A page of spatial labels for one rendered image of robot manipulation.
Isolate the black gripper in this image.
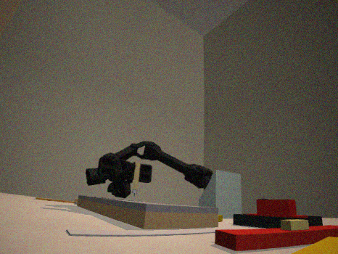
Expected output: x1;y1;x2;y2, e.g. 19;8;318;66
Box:
97;156;152;183

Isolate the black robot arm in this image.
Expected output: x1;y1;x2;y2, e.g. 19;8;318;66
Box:
86;141;213;198

